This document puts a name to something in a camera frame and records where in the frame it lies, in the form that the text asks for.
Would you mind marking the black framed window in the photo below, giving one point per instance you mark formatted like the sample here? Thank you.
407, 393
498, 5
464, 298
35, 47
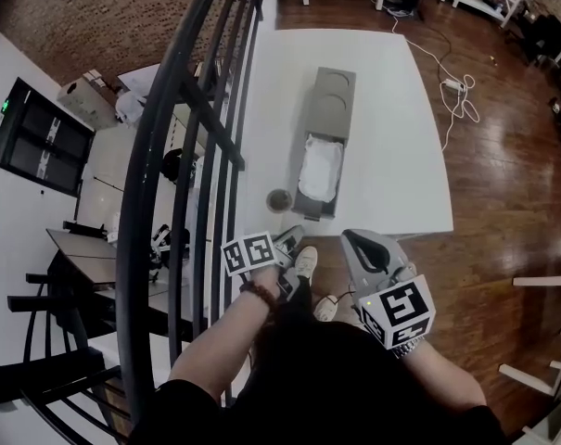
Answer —
43, 142

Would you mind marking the white crumpled cloth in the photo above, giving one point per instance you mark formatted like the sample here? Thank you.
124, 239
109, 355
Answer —
322, 169

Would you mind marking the grey desk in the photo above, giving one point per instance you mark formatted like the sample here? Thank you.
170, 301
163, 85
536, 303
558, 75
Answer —
83, 248

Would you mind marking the white power strip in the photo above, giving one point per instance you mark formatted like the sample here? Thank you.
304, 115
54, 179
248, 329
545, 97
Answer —
452, 84

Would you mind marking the small brown round cup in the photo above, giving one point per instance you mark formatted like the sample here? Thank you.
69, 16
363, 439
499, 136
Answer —
279, 200

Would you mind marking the metal wrist watch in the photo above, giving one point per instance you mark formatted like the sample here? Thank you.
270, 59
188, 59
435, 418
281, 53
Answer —
407, 350

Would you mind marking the person's left white shoe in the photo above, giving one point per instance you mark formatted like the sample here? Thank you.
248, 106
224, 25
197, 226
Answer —
306, 263

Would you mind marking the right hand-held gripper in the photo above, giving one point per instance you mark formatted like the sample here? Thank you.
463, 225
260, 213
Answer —
400, 304

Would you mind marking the white cardboard box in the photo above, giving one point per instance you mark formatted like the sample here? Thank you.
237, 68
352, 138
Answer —
87, 102

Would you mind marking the person's left hand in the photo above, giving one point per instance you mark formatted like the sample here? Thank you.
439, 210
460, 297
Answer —
266, 278

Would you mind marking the person's right forearm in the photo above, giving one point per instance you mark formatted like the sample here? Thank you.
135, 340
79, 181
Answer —
442, 378

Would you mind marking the white wooden rack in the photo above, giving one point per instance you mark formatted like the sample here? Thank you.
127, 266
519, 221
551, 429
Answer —
539, 281

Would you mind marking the person's right white shoe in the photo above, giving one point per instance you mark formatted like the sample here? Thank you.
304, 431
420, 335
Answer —
326, 308

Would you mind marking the person's white shoe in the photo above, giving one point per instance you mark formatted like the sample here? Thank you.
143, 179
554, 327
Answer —
306, 263
326, 308

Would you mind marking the black and white device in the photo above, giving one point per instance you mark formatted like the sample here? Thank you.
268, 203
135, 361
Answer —
161, 244

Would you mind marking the black metal railing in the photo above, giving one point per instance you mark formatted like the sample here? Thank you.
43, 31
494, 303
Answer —
141, 156

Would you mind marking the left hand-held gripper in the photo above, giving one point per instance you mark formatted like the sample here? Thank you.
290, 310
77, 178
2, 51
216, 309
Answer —
250, 255

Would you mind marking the person's left forearm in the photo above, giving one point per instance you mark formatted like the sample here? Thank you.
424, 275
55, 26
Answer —
215, 346

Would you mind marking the black office chair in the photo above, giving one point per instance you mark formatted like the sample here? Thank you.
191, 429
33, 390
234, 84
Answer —
544, 35

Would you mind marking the person's black clothing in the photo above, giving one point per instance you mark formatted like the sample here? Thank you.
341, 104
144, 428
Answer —
317, 387

